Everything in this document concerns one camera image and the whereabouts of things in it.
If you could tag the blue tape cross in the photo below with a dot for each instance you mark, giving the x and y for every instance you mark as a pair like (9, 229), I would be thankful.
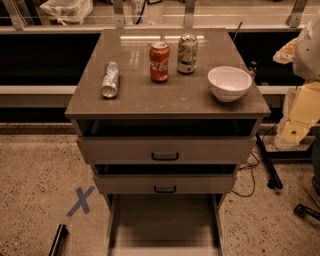
(82, 201)

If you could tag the person's shoe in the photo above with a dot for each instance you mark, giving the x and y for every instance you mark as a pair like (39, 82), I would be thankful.
(308, 186)

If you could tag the black caster leg right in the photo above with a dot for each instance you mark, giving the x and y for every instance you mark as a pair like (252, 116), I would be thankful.
(302, 210)

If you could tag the red coke can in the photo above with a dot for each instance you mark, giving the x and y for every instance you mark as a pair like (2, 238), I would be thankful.
(159, 59)

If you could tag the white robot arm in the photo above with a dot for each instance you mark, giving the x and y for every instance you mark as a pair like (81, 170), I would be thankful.
(301, 108)

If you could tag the silver can lying down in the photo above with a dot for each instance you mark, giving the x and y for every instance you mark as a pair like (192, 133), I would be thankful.
(110, 82)

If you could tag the top drawer with handle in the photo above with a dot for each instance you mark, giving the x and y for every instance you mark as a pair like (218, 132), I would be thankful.
(166, 150)

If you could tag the grey drawer cabinet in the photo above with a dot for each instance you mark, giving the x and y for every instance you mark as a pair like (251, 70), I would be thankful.
(182, 106)

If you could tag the black bar bottom left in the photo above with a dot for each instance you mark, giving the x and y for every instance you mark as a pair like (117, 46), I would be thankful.
(58, 241)

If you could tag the metal railing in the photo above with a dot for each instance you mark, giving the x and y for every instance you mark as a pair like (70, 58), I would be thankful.
(26, 16)

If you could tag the black stand leg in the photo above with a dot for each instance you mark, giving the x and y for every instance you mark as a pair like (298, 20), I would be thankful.
(274, 181)

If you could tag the middle drawer with handle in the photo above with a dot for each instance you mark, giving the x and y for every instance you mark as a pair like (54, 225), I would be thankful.
(164, 184)

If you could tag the clear plastic bag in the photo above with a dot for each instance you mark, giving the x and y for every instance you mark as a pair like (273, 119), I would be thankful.
(67, 11)

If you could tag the green white soda can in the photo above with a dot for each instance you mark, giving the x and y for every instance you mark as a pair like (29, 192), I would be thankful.
(187, 53)

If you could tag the white bowl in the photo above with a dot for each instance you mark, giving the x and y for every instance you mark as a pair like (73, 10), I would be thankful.
(228, 83)

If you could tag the open bottom drawer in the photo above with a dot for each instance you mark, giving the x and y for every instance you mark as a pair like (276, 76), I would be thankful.
(164, 225)

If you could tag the drawer with handle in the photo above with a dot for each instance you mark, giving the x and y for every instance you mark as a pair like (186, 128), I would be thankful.
(164, 184)
(166, 150)

